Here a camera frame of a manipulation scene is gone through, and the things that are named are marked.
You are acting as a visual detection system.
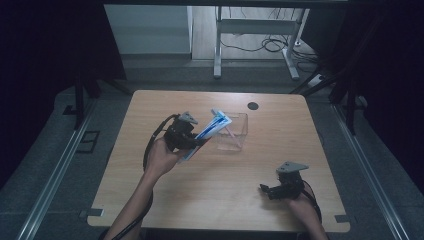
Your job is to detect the clear plastic container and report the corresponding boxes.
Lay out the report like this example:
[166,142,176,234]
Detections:
[214,112,250,153]

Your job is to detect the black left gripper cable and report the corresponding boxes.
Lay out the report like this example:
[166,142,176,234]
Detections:
[111,113,180,240]

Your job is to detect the white power strip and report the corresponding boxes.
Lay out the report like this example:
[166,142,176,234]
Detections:
[307,73,326,88]

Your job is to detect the person's right hand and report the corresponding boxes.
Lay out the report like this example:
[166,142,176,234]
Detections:
[285,192,319,224]

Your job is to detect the blue white toothpaste box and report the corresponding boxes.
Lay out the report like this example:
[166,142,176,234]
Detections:
[178,107,233,164]

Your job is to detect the aluminium floor rail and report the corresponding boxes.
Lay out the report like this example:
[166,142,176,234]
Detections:
[331,103,409,240]
[16,99,98,240]

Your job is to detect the pink toothbrush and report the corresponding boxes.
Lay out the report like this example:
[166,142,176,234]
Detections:
[225,127,244,148]

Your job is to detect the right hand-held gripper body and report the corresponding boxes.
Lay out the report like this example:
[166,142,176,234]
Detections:
[270,161,310,201]

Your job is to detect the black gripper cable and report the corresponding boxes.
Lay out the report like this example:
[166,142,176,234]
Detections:
[111,113,180,240]
[301,179,324,224]

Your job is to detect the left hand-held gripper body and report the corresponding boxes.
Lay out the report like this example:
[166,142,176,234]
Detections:
[164,111,202,153]

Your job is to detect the person's left hand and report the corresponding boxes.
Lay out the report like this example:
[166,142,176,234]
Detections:
[144,136,188,180]

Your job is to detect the white metal desk frame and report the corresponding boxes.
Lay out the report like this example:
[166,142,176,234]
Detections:
[213,5,311,81]

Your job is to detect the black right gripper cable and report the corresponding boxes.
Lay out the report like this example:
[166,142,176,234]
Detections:
[301,179,324,224]

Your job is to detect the black metal stand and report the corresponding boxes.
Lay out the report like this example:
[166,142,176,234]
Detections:
[289,59,368,136]
[62,71,133,130]

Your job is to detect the black floor cables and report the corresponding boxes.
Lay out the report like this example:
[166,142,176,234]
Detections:
[220,7,321,68]

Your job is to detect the white wall panel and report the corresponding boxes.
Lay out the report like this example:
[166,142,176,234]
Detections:
[103,4,194,56]

